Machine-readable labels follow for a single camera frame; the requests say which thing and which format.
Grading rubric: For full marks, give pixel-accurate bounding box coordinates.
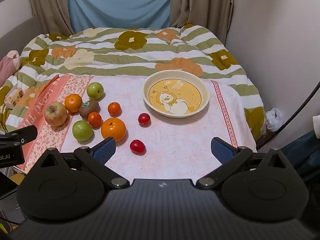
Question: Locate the black cable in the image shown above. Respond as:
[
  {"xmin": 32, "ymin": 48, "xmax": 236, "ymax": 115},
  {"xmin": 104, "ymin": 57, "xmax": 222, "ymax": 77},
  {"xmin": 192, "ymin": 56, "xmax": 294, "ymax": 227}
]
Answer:
[{"xmin": 257, "ymin": 81, "xmax": 320, "ymax": 151}]

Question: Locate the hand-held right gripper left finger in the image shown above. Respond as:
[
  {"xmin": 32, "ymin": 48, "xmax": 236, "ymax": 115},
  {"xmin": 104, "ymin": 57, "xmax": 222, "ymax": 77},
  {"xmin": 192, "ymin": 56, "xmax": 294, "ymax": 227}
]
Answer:
[{"xmin": 32, "ymin": 137, "xmax": 130, "ymax": 189}]

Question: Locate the person's blue jeans leg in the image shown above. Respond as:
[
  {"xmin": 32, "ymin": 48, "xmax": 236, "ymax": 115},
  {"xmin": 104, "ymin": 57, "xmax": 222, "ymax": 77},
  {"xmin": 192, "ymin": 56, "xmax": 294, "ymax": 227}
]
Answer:
[{"xmin": 279, "ymin": 129, "xmax": 320, "ymax": 180}]

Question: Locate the medium orange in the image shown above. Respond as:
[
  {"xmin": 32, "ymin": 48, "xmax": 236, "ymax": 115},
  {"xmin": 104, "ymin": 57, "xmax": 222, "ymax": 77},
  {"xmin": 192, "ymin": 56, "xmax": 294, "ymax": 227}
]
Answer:
[{"xmin": 64, "ymin": 93, "xmax": 83, "ymax": 113}]

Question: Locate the beige curtain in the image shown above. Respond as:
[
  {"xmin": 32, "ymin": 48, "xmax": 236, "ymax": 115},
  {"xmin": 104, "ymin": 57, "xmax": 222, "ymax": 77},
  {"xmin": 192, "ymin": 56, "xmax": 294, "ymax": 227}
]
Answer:
[
  {"xmin": 26, "ymin": 0, "xmax": 73, "ymax": 35},
  {"xmin": 169, "ymin": 0, "xmax": 236, "ymax": 46}
]

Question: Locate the red yellow apple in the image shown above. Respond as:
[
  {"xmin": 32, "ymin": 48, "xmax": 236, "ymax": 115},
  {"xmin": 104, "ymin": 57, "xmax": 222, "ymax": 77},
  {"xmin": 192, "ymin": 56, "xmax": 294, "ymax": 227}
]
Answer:
[{"xmin": 44, "ymin": 102, "xmax": 68, "ymax": 127}]

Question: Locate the small red tomato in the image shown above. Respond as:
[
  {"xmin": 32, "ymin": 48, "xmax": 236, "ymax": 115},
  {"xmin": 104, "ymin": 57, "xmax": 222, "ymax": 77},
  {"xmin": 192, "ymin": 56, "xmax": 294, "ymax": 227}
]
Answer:
[
  {"xmin": 138, "ymin": 113, "xmax": 151, "ymax": 127},
  {"xmin": 129, "ymin": 139, "xmax": 146, "ymax": 155}
]

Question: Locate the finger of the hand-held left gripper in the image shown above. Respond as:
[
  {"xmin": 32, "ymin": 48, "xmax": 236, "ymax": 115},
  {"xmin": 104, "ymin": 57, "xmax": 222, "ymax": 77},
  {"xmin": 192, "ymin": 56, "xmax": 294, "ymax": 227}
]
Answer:
[{"xmin": 0, "ymin": 126, "xmax": 38, "ymax": 143}]

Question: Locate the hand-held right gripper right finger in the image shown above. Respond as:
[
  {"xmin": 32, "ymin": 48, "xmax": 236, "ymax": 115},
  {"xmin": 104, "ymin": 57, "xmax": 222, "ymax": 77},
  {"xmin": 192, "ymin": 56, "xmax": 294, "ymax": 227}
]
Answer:
[{"xmin": 196, "ymin": 137, "xmax": 294, "ymax": 190}]

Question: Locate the cream cartoon plate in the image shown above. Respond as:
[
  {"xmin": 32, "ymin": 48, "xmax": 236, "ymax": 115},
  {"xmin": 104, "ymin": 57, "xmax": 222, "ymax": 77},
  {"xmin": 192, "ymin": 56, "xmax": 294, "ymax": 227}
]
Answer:
[{"xmin": 143, "ymin": 70, "xmax": 209, "ymax": 118}]

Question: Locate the blue sheet curtain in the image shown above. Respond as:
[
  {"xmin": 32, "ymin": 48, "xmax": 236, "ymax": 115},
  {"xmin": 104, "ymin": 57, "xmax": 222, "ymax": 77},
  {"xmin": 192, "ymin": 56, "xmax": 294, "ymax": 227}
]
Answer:
[{"xmin": 64, "ymin": 0, "xmax": 173, "ymax": 34}]

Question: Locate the brown kiwi with green sticker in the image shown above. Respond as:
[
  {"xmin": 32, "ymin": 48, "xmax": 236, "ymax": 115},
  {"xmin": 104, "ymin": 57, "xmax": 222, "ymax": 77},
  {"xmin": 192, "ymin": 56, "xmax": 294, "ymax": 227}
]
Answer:
[{"xmin": 79, "ymin": 99, "xmax": 101, "ymax": 119}]

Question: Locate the green apple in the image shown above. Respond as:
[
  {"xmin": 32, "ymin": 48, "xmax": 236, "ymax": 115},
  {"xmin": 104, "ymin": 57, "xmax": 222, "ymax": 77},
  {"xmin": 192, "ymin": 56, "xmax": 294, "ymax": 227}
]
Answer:
[
  {"xmin": 72, "ymin": 120, "xmax": 93, "ymax": 142},
  {"xmin": 86, "ymin": 82, "xmax": 104, "ymax": 99}
]

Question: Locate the floral striped quilt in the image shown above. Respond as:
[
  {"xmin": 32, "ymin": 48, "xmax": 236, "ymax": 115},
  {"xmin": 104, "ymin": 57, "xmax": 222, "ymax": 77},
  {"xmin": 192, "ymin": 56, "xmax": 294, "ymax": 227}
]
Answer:
[{"xmin": 0, "ymin": 24, "xmax": 267, "ymax": 142}]

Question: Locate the pink floral cloth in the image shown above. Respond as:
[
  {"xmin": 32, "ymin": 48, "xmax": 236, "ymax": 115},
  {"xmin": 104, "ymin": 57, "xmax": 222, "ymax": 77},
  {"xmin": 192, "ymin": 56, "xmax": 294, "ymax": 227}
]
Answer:
[{"xmin": 19, "ymin": 74, "xmax": 257, "ymax": 173}]

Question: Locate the grey upholstered headboard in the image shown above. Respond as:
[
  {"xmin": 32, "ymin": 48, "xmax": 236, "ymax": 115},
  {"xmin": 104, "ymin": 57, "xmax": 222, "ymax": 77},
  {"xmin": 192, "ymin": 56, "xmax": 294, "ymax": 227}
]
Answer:
[{"xmin": 0, "ymin": 16, "xmax": 45, "ymax": 53}]

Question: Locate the pink plush toy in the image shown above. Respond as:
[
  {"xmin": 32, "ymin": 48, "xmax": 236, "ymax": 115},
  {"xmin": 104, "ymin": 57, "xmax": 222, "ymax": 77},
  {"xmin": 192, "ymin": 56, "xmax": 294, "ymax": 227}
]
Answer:
[{"xmin": 0, "ymin": 50, "xmax": 21, "ymax": 85}]

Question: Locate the large orange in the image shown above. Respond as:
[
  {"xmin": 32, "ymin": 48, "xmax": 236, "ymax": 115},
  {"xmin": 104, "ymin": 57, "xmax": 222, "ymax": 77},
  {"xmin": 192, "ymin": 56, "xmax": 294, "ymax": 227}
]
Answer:
[{"xmin": 101, "ymin": 117, "xmax": 127, "ymax": 142}]

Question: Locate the white plastic bag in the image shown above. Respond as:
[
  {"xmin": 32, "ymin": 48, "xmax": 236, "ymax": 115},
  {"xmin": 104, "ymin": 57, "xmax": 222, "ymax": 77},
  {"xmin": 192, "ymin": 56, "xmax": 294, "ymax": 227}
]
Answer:
[{"xmin": 265, "ymin": 107, "xmax": 284, "ymax": 132}]

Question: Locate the small tangerine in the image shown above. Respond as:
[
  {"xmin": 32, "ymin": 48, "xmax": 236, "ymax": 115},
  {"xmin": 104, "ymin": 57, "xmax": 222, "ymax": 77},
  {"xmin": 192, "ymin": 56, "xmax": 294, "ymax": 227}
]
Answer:
[
  {"xmin": 108, "ymin": 102, "xmax": 122, "ymax": 117},
  {"xmin": 88, "ymin": 112, "xmax": 103, "ymax": 127}
]

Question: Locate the tissue pack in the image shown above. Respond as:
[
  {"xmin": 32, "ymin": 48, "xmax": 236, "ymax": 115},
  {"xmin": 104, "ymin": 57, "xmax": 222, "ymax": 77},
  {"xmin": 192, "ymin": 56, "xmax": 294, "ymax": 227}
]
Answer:
[{"xmin": 4, "ymin": 87, "xmax": 24, "ymax": 109}]

